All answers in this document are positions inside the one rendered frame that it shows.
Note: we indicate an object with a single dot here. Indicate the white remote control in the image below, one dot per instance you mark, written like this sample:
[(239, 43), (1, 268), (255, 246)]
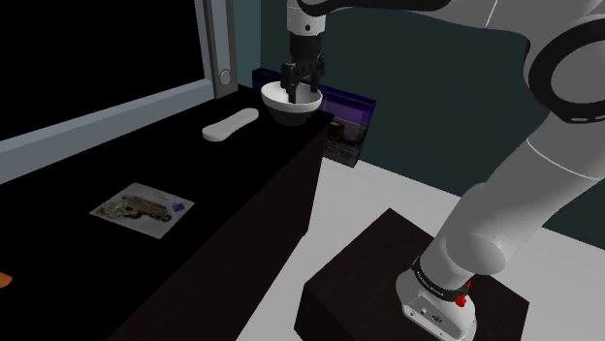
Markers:
[(229, 125)]

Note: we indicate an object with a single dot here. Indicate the purple open box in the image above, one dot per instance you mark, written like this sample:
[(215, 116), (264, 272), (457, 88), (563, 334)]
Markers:
[(350, 127)]

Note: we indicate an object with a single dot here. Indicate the grey framed window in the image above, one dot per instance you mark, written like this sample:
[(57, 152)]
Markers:
[(118, 104)]

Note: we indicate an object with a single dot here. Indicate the black cabinet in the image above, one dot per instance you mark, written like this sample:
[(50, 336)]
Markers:
[(156, 165)]

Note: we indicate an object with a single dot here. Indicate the dark robot stand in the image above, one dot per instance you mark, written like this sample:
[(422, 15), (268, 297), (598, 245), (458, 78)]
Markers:
[(359, 293)]

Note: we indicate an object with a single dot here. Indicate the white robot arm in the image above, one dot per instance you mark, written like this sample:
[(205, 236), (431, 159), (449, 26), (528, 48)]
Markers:
[(534, 170)]

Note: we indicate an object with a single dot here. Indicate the orange object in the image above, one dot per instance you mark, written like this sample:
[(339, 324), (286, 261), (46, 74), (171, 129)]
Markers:
[(3, 279)]

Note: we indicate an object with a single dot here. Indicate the white bowl with dark outside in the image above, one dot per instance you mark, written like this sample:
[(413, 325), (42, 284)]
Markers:
[(290, 113)]

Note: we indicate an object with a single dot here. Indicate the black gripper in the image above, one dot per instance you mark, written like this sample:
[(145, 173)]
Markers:
[(306, 47)]

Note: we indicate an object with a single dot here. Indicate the flat printed picture card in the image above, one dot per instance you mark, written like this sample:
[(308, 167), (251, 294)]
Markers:
[(142, 210)]

